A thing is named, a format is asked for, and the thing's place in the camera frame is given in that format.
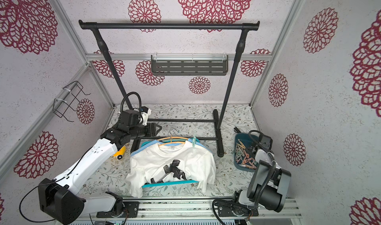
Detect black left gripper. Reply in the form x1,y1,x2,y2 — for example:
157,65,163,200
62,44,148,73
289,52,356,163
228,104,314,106
130,122,163,140

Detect wooden hanger with metal hook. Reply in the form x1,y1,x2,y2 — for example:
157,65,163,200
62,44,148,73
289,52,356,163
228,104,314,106
157,130,188,145

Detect mint green clothespin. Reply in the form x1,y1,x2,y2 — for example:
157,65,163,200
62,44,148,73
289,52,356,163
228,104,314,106
192,136,198,147

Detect white t-shirt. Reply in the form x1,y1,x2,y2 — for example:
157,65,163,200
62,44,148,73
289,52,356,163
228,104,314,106
126,140,216,198

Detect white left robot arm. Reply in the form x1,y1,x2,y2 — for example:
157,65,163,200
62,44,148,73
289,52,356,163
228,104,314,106
38,106,161,225

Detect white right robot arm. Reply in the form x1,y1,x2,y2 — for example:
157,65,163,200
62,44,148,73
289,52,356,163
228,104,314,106
233,128,291,216

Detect light blue t-shirt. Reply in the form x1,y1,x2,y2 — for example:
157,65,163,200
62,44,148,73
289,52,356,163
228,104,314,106
131,138,211,156

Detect teal plastic clothespin bin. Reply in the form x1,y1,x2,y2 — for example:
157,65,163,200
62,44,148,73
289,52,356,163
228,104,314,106
233,133,258,172

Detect yellow plush toy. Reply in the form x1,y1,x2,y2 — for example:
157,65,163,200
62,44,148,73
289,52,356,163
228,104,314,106
113,146,126,160

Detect teal perforated tray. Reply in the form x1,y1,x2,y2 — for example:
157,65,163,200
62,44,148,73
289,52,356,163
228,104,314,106
142,180,198,188

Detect black clothes rack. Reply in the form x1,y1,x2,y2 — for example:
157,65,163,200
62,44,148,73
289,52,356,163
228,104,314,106
78,19,261,158

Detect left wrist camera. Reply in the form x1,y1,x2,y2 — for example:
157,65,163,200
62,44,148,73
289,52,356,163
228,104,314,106
140,106,152,126

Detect black wall shelf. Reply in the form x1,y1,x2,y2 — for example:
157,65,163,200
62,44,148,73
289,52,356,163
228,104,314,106
151,55,229,76

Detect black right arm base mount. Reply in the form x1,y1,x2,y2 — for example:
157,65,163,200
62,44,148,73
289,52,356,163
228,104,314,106
212,199,259,217

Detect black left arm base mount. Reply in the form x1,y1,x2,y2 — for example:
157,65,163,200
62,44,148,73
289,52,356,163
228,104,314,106
96,192,140,218

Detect black wire wall rack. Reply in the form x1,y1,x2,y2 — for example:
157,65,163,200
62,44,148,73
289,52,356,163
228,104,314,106
52,81,90,123

